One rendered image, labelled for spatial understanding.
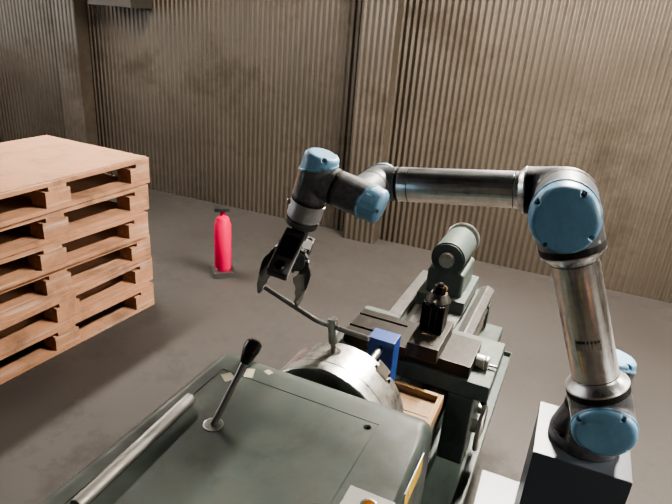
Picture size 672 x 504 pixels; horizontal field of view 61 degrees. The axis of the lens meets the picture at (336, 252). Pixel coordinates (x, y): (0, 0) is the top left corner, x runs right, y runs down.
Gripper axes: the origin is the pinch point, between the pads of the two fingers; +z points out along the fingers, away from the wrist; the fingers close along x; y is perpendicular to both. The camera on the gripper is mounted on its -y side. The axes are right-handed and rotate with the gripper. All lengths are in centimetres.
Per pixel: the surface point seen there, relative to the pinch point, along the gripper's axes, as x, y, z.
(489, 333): -84, 113, 56
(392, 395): -31.9, -6.3, 10.2
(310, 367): -12.3, -9.9, 7.6
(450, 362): -54, 41, 29
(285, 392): -9.2, -22.6, 5.2
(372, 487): -28, -43, -1
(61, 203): 143, 152, 92
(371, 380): -26.0, -8.0, 6.9
